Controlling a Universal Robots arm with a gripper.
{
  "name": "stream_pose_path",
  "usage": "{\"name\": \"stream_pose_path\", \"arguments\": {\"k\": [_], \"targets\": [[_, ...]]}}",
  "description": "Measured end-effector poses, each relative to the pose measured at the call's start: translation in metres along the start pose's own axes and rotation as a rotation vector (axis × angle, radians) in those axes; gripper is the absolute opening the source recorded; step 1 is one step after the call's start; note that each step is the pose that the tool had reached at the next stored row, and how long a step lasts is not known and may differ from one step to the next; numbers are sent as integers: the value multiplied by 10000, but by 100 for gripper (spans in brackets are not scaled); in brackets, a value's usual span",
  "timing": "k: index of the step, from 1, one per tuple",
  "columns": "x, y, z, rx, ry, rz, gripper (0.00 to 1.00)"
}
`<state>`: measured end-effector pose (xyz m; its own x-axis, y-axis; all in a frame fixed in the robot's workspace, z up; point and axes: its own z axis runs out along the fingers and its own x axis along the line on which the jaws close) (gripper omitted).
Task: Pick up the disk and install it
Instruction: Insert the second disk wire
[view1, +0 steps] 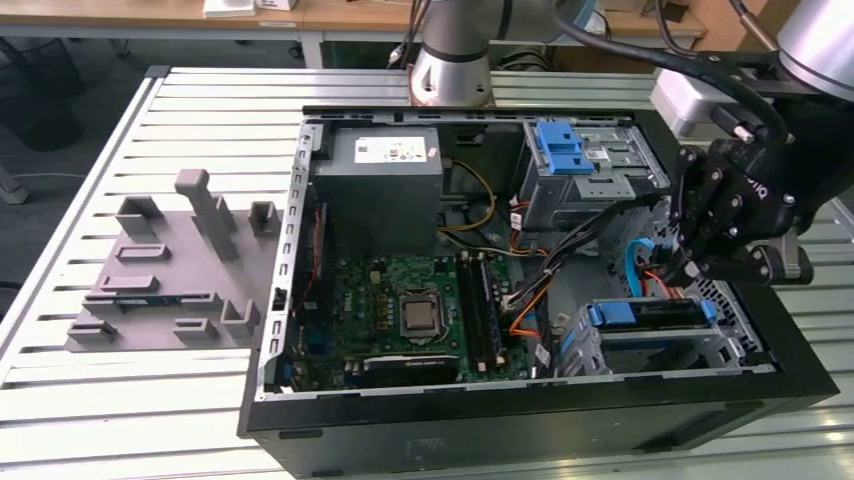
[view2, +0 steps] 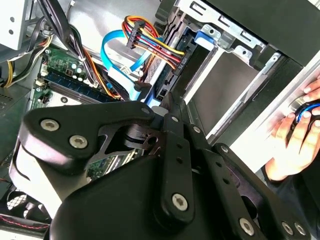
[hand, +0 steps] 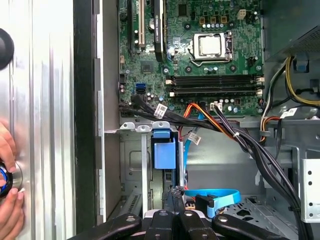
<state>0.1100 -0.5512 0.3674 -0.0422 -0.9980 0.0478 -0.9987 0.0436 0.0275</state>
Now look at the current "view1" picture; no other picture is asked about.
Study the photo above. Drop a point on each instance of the metal optical drive cage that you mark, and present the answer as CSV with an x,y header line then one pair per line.
x,y
587,200

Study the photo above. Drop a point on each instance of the green motherboard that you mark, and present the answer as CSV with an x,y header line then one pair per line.
x,y
360,300

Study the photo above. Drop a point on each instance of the hard disk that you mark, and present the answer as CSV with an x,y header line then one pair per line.
x,y
609,312

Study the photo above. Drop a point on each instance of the wooden desk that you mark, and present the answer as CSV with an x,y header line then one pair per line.
x,y
166,22

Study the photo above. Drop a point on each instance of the black open PC case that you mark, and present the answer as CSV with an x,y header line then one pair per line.
x,y
533,430

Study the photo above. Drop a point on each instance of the black graphics card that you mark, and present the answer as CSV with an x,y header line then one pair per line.
x,y
407,367

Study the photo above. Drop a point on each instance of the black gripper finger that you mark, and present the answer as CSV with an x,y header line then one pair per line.
x,y
729,265
707,200

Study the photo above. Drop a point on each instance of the grey parts rack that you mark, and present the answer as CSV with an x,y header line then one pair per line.
x,y
173,280

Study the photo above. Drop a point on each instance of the black camera with grey bracket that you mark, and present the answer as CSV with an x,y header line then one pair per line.
x,y
787,265

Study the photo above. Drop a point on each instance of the blue drive cage latch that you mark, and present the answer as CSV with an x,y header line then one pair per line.
x,y
560,150

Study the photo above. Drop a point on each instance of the black RAM slot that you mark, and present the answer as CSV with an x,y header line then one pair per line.
x,y
468,310
492,320

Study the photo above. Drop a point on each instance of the silver CPU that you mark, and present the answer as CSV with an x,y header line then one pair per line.
x,y
420,317

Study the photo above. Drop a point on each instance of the grey power supply unit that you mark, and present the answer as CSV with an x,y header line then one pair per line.
x,y
373,210

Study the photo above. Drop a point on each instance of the small white box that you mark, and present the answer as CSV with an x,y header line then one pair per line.
x,y
276,4

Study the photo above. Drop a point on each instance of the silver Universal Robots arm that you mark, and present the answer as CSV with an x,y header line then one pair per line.
x,y
449,75

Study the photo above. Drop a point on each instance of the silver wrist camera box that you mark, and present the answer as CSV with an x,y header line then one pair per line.
x,y
680,100

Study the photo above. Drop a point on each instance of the CPU socket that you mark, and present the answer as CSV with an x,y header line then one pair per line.
x,y
421,293

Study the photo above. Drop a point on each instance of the metal disk bay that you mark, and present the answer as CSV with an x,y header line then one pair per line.
x,y
723,350

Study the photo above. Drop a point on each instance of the grey stand foot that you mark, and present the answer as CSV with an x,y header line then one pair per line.
x,y
9,185

